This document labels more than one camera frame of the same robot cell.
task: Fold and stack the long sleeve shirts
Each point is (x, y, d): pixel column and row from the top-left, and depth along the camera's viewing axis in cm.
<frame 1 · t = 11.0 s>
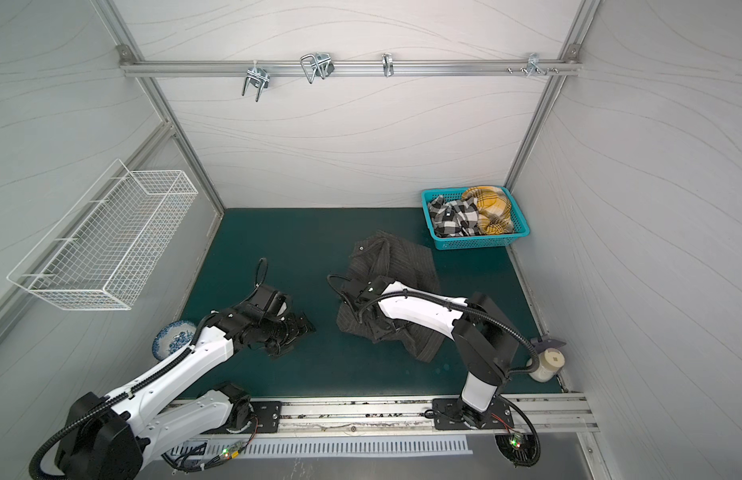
left hand: (312, 331, 80), fingers open
right hand: (395, 319, 84), fingers open
dark grey striped shirt: (403, 261, 102), point 3 cm above the table
teal plastic basket: (446, 243, 106), point 5 cm above the table
black white plaid shirt: (456, 218, 107), point 10 cm above the table
yellow plaid shirt: (494, 210, 107), point 12 cm above the table
white tape roll: (551, 359, 74), point 11 cm above the table

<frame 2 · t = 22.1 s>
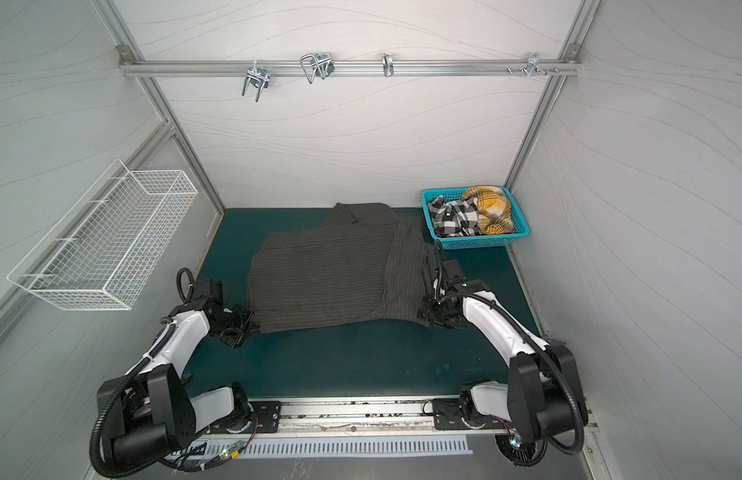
left hand: (264, 318, 86), fingers closed
right hand: (429, 309, 86), fingers open
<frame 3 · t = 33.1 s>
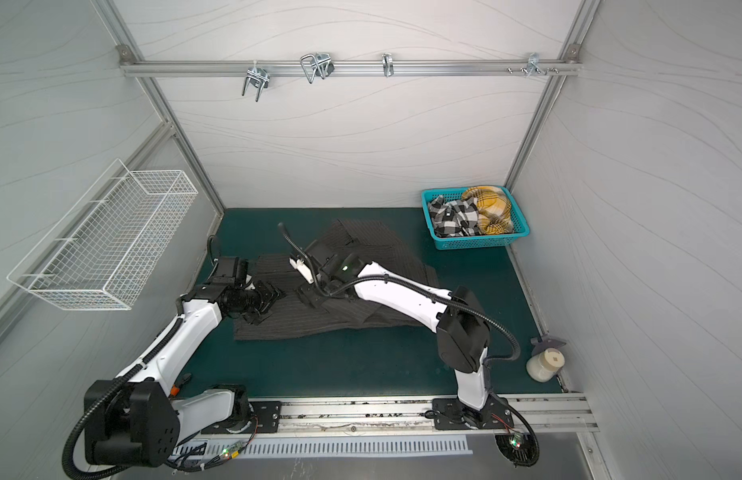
left hand: (285, 295, 84), fingers open
right hand: (314, 281, 80), fingers open
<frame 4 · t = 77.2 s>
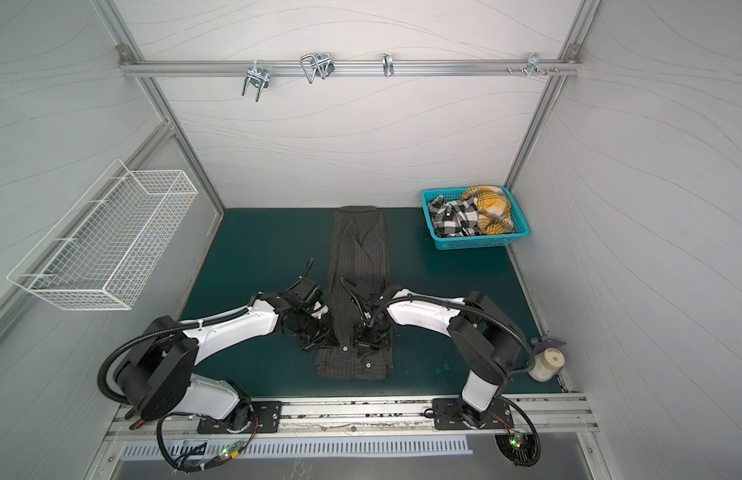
left hand: (344, 340, 81), fingers closed
right hand: (359, 346, 82), fingers closed
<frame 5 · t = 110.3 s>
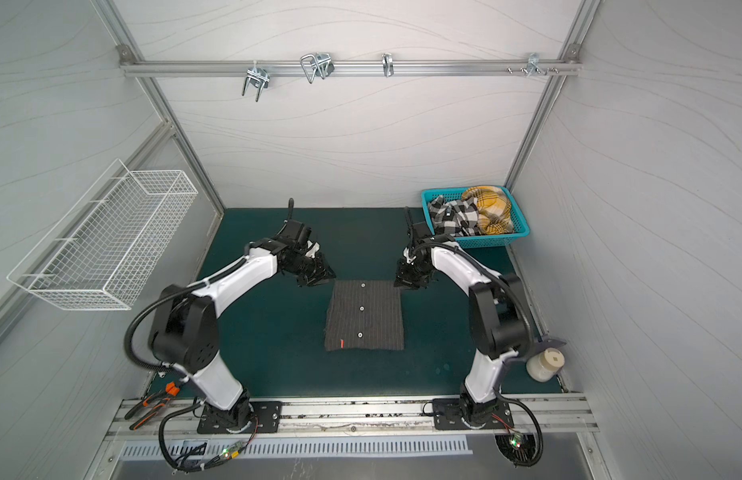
left hand: (338, 272, 88), fingers open
right hand: (401, 277, 91), fingers closed
